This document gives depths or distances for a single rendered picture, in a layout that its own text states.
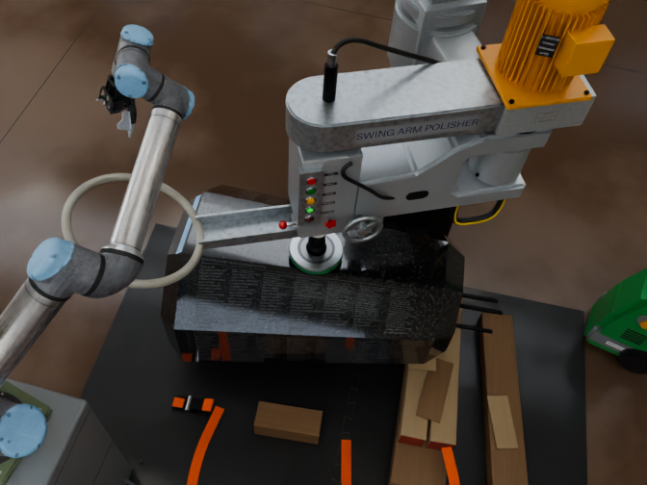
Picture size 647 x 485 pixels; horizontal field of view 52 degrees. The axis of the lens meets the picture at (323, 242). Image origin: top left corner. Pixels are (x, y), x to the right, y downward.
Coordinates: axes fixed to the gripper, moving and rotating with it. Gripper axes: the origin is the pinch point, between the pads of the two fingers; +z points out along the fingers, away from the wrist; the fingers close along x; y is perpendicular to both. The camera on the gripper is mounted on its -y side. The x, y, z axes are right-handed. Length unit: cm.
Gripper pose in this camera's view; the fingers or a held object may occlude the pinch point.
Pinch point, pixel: (118, 120)
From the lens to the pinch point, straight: 227.9
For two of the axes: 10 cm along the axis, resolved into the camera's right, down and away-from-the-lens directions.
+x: 6.2, 7.5, -2.3
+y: -6.6, 3.4, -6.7
